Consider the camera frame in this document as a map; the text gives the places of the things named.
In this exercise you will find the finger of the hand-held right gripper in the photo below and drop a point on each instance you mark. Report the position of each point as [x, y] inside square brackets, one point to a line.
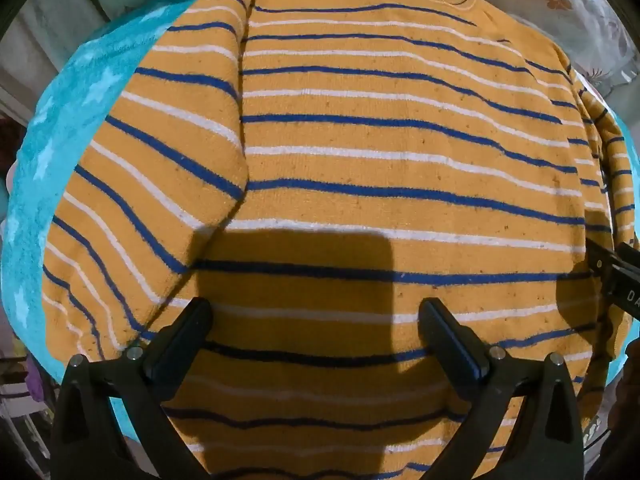
[596, 258]

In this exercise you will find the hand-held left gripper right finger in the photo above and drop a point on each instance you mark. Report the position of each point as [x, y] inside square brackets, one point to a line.
[451, 340]

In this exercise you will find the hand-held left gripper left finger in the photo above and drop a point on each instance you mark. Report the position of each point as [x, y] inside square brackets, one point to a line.
[184, 341]

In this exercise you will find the orange striped sweater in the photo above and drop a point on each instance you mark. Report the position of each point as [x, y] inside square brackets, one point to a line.
[380, 160]

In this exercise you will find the teal star-print blanket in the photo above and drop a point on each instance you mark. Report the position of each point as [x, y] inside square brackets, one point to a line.
[65, 160]

